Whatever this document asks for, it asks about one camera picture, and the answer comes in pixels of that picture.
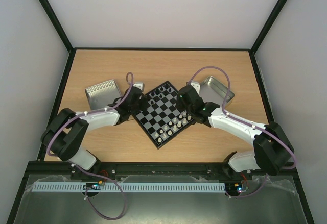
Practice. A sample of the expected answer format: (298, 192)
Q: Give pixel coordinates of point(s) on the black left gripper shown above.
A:
(144, 105)

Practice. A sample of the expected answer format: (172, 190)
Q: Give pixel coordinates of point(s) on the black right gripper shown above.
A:
(183, 101)

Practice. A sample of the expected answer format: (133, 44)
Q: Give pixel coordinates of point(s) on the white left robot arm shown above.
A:
(64, 135)

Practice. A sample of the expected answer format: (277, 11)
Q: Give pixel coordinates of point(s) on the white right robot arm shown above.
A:
(271, 147)

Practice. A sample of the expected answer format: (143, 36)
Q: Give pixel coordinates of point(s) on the pink tin with black pieces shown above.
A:
(102, 94)

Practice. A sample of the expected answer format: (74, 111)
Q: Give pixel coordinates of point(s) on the empty gold metal tin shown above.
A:
(212, 90)

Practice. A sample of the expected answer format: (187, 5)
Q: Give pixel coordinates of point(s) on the black and silver chessboard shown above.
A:
(156, 116)

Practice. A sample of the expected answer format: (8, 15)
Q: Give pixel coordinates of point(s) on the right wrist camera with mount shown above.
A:
(195, 85)

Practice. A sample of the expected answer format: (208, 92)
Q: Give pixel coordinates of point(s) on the light blue slotted cable duct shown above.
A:
(130, 187)

